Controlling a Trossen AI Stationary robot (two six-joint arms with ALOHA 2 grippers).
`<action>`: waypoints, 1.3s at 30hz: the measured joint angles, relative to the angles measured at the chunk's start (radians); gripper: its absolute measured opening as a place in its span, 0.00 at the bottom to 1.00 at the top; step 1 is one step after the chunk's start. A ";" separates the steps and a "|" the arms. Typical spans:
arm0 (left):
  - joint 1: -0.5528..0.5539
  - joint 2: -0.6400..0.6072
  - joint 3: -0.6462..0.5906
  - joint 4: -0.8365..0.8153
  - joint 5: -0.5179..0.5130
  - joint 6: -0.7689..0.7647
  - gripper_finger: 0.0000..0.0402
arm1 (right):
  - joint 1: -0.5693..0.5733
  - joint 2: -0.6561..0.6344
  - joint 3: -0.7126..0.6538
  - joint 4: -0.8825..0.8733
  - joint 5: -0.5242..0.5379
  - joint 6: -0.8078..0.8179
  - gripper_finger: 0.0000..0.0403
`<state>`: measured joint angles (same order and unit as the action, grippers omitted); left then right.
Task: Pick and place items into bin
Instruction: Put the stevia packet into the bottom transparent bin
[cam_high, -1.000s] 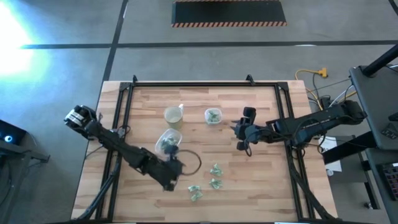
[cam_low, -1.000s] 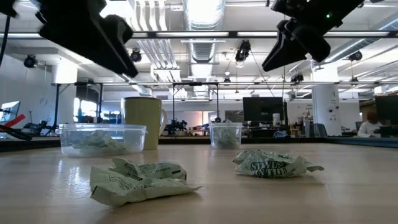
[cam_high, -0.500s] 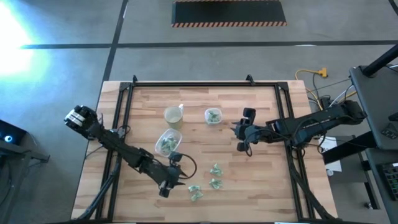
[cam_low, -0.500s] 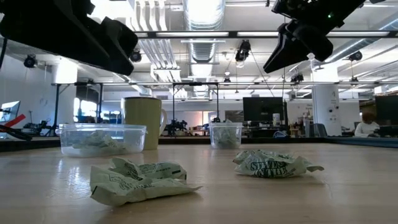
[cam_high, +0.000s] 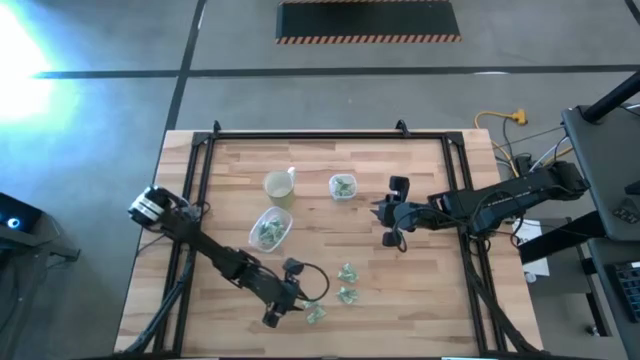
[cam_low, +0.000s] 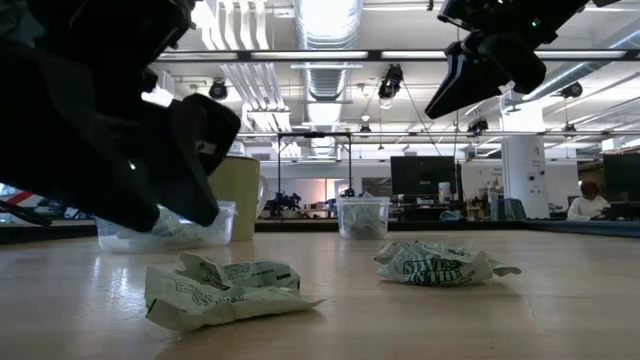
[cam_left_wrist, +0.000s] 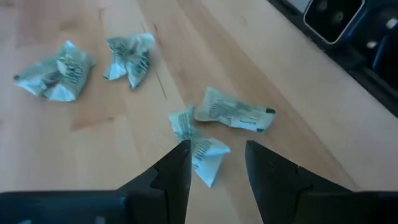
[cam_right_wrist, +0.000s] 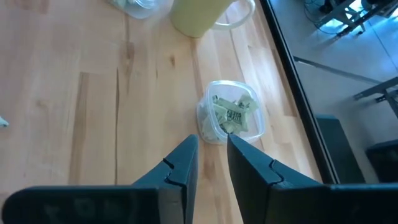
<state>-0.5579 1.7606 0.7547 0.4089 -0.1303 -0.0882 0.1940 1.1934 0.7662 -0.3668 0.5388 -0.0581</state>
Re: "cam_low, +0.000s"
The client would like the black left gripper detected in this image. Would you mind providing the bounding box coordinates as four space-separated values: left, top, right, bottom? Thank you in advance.
0 39 242 234

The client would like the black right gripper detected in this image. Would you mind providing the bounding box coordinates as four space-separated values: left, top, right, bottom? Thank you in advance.
424 29 547 120

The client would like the small clear plastic container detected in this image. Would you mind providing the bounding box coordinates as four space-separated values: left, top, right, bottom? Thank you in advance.
335 195 391 240

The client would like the wide clear plastic container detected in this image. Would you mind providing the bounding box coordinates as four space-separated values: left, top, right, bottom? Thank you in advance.
94 199 237 254

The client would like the black computer monitor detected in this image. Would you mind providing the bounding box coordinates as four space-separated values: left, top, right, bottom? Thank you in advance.
602 152 640 201
390 155 459 198

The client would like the white round column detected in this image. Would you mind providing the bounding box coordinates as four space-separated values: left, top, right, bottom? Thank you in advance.
501 94 550 220

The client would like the red bar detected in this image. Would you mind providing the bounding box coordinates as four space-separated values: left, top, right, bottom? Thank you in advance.
0 189 36 209

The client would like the black beam with light strips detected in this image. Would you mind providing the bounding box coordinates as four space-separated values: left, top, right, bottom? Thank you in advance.
154 48 640 63

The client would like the person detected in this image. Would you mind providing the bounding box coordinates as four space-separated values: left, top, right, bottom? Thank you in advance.
566 179 612 222

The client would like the olive mug white handle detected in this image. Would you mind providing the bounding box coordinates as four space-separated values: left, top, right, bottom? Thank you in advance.
207 155 271 243

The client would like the silver round ceiling duct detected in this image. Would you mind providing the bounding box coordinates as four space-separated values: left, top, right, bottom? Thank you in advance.
294 0 364 157

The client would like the black background frame stand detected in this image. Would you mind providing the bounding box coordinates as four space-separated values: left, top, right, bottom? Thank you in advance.
276 131 354 220

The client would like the black aluminium table frame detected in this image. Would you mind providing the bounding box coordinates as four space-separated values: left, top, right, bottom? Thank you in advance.
0 218 640 245

